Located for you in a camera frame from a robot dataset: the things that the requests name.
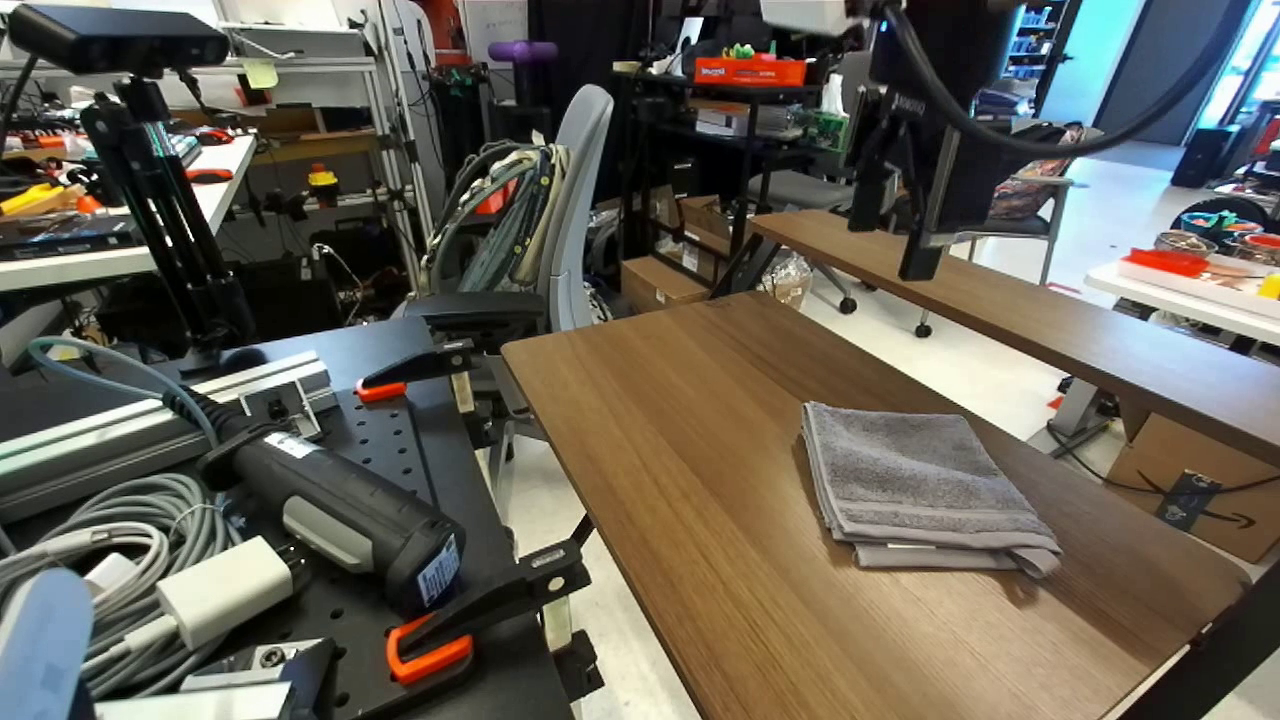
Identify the flat cardboard box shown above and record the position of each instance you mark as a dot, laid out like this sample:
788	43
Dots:
1173	455

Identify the black shelf cart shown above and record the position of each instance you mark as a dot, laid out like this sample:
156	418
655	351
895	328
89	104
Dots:
664	172

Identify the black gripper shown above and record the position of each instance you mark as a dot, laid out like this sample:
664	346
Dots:
981	80

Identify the white power adapter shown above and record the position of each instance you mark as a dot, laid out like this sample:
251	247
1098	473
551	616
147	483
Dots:
224	591

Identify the small brown cardboard box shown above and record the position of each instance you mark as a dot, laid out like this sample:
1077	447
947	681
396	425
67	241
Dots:
660	281

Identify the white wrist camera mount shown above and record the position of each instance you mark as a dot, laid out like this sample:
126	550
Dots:
804	15

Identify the black mesh chair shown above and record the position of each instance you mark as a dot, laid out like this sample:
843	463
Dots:
1035	184

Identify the orange box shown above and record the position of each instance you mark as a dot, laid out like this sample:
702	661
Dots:
748	69

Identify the green white canister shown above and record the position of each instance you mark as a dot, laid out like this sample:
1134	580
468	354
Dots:
833	128

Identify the black grey handheld device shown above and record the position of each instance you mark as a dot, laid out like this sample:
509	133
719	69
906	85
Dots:
343	514

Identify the dark grey door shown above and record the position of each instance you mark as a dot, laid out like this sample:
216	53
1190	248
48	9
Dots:
1173	67

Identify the red flat object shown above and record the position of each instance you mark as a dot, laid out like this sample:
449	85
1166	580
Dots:
1168	260

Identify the black bin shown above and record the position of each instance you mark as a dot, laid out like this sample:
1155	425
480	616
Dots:
1204	158

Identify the grey towel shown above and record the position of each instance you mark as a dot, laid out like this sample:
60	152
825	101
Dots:
922	487

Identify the white workbench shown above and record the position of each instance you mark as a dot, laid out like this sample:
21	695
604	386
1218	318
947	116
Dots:
83	260

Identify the white side table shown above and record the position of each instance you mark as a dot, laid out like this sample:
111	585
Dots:
1186	300

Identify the small orange-tipped black clamp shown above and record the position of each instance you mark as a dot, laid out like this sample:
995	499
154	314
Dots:
414	365

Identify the grey fabric office chair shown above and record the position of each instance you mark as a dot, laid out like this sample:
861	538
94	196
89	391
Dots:
801	194

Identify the long wooden side table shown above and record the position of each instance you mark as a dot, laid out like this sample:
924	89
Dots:
1055	324

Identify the aluminium extrusion rail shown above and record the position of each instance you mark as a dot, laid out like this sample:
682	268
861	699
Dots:
104	435

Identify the yellow tool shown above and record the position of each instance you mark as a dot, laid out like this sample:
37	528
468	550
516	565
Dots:
40	200

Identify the black camera tripod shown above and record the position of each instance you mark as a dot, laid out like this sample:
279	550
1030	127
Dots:
164	222

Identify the light grey office chair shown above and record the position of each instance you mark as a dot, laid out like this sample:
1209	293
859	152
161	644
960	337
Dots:
580	200

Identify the purple cylinder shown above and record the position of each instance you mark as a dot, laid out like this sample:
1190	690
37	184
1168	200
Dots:
522	53

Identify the pale blue rounded object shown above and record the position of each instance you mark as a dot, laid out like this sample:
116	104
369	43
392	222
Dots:
40	644

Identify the black stereo camera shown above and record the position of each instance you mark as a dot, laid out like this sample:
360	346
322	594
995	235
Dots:
112	38

